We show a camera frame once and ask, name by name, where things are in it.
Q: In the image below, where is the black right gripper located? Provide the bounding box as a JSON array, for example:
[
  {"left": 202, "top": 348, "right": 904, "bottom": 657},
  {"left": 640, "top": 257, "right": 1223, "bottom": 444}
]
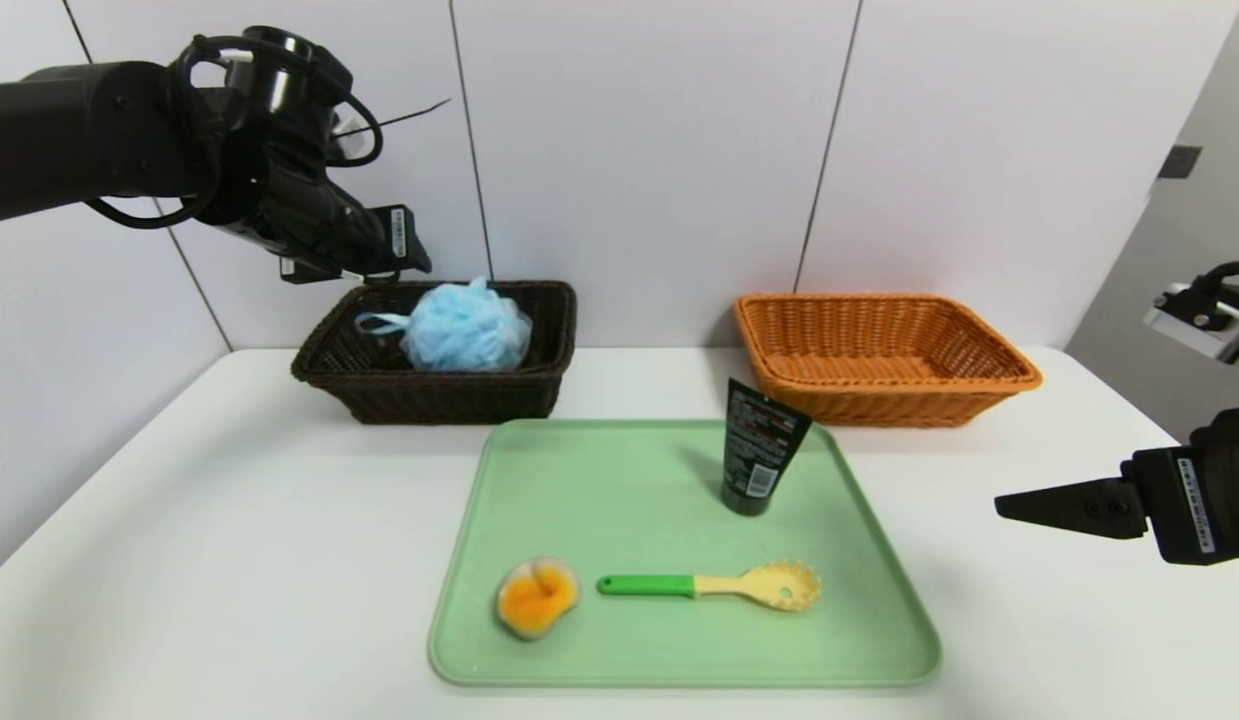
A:
[{"left": 993, "top": 404, "right": 1239, "bottom": 566}]

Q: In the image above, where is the black cosmetic tube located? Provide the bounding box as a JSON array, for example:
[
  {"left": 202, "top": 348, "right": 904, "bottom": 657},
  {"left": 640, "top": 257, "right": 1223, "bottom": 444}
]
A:
[{"left": 720, "top": 378, "right": 813, "bottom": 517}]

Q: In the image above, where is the green handled pasta spoon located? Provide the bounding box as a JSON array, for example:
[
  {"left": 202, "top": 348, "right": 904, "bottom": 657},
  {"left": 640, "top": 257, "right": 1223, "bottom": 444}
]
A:
[{"left": 596, "top": 558, "right": 822, "bottom": 612}]

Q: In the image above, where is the orange peach half toy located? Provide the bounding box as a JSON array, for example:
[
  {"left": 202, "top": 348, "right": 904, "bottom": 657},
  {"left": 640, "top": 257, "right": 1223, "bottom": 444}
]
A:
[{"left": 495, "top": 557, "right": 581, "bottom": 641}]

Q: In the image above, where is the blue mesh bath loofah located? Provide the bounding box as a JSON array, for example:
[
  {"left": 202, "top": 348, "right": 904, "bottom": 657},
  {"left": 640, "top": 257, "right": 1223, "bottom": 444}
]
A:
[{"left": 355, "top": 277, "right": 533, "bottom": 373}]

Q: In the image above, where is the orange wicker basket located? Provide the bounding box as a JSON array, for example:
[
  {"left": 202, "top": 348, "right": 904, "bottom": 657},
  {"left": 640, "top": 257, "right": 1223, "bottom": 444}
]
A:
[{"left": 733, "top": 293, "right": 1043, "bottom": 429}]

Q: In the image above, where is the dark brown wicker basket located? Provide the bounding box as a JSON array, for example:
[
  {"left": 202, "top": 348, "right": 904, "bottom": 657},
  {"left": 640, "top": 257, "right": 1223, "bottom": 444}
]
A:
[{"left": 291, "top": 280, "right": 578, "bottom": 426}]

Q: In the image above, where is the light green plastic tray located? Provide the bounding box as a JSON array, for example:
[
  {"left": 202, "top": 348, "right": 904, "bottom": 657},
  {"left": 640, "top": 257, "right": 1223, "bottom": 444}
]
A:
[{"left": 429, "top": 419, "right": 942, "bottom": 688}]

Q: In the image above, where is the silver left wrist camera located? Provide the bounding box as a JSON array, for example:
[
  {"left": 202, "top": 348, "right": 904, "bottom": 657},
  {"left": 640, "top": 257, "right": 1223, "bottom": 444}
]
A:
[{"left": 327, "top": 108, "right": 380, "bottom": 166}]

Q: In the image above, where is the black left wrist camera cable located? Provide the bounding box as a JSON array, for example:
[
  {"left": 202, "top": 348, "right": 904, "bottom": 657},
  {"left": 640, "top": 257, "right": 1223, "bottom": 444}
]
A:
[{"left": 84, "top": 35, "right": 385, "bottom": 231}]

